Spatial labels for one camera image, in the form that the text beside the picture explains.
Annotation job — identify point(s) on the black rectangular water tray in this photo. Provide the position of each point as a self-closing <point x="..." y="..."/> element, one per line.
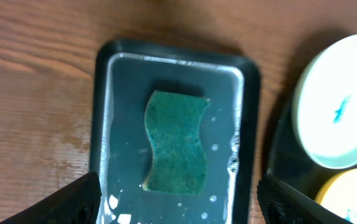
<point x="127" y="72"/>

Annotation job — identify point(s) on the green yellow scrub sponge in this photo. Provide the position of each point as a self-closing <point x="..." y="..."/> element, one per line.
<point x="172" y="124"/>

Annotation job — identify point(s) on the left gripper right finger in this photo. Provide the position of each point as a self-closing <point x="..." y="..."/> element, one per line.
<point x="283" y="204"/>

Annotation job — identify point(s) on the round black serving tray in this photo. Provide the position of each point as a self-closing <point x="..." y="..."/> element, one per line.
<point x="289" y="163"/>

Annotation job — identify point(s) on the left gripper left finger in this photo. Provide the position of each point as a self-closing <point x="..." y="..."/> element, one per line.
<point x="76" y="203"/>

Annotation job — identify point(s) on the yellow plate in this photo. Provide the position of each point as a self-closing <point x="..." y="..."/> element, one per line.
<point x="339" y="195"/>

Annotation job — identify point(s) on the pale green plate left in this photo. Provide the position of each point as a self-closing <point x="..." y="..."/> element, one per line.
<point x="324" y="106"/>

